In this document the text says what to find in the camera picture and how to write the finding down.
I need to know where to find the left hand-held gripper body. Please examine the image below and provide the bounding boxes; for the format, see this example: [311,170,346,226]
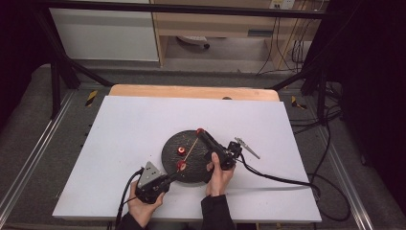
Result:
[135,161,172,204]

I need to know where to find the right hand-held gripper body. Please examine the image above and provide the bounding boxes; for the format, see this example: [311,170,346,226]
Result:
[204,137,261,172]

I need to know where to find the black round plate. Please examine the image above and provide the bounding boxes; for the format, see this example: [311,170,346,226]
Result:
[161,129,218,184]

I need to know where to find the thin wooden skewer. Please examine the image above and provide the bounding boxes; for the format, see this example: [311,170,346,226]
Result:
[178,137,200,173]

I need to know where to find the person's right hand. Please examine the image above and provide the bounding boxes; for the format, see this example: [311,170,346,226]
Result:
[205,152,236,197]

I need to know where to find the person's left hand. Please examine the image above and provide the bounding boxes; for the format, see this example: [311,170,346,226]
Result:
[127,181,166,228]

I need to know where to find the wooden table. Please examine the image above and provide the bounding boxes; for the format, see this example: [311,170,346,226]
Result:
[108,83,281,103]

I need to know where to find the white power strip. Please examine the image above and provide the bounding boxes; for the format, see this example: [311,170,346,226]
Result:
[176,34,211,50]

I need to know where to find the light wooden shelf unit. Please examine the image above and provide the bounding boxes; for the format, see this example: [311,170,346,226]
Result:
[149,0,324,70]

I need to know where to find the white cabinet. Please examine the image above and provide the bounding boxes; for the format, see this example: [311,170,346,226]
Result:
[49,8,160,62]

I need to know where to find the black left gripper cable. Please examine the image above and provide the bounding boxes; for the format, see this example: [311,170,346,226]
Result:
[114,168,146,230]

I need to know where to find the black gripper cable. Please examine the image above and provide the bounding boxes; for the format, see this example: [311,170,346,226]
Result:
[237,152,322,200]
[114,168,146,230]

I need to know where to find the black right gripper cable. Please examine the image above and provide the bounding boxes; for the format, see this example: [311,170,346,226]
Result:
[237,152,322,200]

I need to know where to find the bundle of black floor cables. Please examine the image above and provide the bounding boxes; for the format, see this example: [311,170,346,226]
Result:
[288,80,352,223]

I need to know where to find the hanging black cables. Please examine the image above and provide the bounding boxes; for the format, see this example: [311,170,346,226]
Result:
[257,17,309,76]

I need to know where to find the aluminium floor rail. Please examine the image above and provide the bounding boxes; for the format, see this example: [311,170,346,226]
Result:
[0,91,75,221]
[317,126,375,230]

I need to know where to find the black metal frame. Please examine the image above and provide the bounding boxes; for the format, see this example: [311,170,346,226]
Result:
[33,0,341,126]

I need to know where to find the white wall socket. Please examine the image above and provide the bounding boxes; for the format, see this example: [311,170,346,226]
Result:
[269,0,296,11]

